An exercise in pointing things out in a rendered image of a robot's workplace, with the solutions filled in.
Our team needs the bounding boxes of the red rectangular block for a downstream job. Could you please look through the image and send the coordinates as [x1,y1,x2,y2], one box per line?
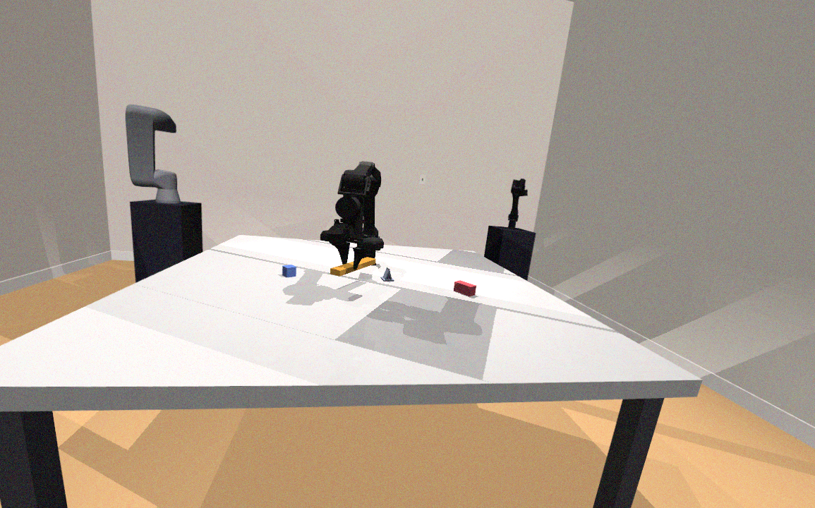
[454,280,476,296]

